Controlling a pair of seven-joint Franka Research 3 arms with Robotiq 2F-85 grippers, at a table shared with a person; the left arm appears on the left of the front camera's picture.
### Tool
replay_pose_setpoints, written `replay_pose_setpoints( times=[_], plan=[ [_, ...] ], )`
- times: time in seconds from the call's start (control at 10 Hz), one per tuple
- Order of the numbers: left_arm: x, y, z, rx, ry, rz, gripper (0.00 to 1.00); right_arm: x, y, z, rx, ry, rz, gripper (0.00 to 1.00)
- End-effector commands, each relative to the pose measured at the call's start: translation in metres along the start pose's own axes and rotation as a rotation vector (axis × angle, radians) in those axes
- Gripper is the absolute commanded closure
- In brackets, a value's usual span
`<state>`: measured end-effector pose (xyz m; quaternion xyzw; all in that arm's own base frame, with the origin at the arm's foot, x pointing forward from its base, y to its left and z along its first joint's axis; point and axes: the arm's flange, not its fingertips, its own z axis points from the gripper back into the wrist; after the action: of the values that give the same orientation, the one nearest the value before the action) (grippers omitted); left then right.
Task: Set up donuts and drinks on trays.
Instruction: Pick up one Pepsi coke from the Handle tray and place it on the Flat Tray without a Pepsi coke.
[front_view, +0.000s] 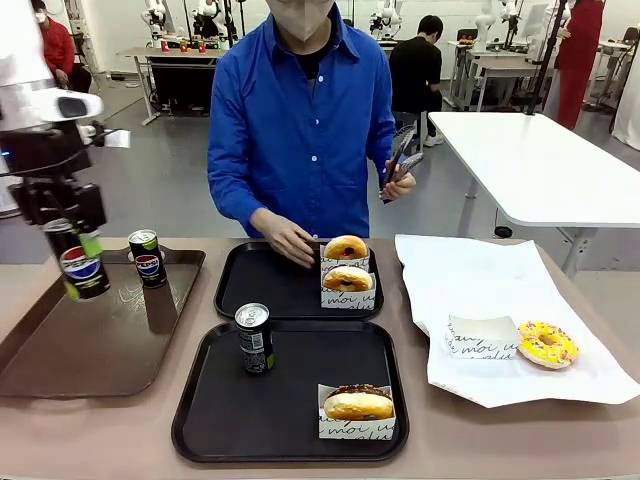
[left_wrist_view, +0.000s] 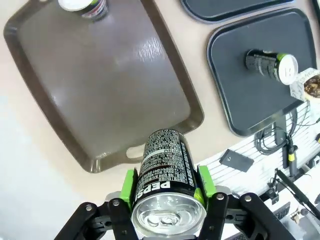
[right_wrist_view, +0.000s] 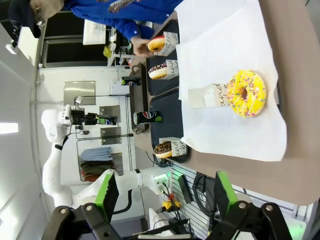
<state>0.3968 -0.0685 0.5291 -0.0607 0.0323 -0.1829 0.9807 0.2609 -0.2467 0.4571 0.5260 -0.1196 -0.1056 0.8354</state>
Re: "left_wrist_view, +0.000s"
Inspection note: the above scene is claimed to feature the black metal rod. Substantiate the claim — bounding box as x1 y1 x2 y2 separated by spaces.
274 168 320 214

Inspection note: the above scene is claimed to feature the yellow black cable plug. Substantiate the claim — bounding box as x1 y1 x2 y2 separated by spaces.
285 144 299 176

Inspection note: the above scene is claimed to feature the chocolate donut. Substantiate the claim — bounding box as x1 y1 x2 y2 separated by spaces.
303 75 320 98

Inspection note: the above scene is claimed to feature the white patterned donut wrapper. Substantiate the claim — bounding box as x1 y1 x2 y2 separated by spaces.
289 67 320 103

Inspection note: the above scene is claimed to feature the black square tray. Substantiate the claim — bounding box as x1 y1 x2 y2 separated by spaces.
205 7 318 137
179 0 296 25

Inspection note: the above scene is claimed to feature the black Pepsi can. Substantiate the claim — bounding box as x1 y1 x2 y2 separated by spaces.
130 128 209 232
243 48 300 86
57 0 110 21

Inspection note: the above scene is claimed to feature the brown plastic tray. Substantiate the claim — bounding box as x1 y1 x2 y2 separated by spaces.
2 0 206 174

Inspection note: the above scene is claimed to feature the black rectangular plate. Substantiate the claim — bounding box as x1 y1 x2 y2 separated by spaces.
219 148 255 173

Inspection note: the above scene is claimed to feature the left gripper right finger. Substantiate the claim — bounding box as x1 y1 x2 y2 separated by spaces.
195 164 294 240

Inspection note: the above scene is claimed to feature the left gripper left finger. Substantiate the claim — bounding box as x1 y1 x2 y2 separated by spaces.
53 168 139 240

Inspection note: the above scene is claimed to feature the black table bracket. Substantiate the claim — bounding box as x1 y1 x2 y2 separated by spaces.
273 114 288 146

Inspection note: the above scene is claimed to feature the black cable bundle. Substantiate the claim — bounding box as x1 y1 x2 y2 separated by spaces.
254 99 315 156

